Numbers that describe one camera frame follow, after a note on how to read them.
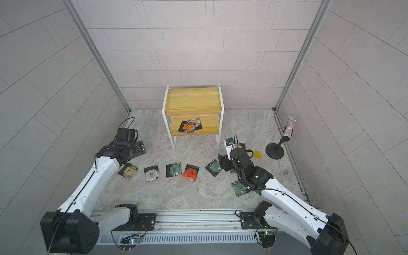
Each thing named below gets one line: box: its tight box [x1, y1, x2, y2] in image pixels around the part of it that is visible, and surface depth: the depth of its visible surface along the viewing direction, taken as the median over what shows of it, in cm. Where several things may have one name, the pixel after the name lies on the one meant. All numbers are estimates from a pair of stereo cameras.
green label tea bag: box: [205, 158, 222, 178], surface depth 90 cm
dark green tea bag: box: [230, 180, 251, 198], surface depth 82 cm
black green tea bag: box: [165, 162, 183, 178], surface depth 89 cm
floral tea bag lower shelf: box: [190, 117, 201, 130], surface depth 91 cm
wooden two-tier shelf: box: [161, 83, 225, 151], surface depth 80 cm
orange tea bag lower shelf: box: [182, 123, 194, 134], surface depth 88 cm
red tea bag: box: [182, 163, 200, 182], surface depth 88 cm
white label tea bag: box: [143, 165, 160, 183], surface depth 87 cm
